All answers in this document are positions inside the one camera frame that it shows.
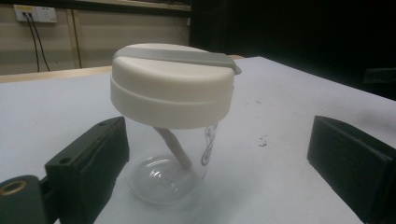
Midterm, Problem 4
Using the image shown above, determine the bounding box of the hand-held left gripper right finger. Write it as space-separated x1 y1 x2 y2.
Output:
306 115 396 224

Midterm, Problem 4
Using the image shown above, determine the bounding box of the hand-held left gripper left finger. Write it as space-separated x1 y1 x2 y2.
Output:
45 116 131 224

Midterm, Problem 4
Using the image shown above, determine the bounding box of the clear plastic cup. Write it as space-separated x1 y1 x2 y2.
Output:
125 116 219 206

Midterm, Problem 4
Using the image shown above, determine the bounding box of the white table mat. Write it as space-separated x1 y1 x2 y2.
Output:
0 55 396 224

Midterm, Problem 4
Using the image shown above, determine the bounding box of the black curtain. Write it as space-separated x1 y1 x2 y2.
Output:
189 0 396 101

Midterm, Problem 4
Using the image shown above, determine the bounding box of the black cable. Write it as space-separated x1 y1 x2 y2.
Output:
28 12 51 72
21 12 41 74

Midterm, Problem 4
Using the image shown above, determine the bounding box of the white wall socket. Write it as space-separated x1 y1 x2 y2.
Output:
12 4 58 23

